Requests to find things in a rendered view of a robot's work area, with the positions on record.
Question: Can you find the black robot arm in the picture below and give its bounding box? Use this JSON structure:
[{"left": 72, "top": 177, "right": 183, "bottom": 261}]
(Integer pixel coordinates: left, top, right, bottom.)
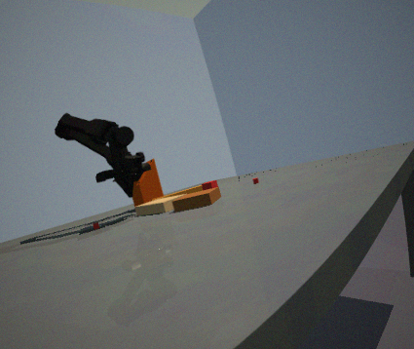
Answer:
[{"left": 55, "top": 113, "right": 145, "bottom": 169}]

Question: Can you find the orange flat bar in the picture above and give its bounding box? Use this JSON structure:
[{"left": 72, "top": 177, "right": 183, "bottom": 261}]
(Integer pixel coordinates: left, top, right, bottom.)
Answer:
[{"left": 151, "top": 185, "right": 203, "bottom": 201}]

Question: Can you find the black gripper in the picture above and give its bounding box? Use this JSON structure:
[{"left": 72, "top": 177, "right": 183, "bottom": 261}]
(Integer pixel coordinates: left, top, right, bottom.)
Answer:
[{"left": 95, "top": 149, "right": 151, "bottom": 197}]

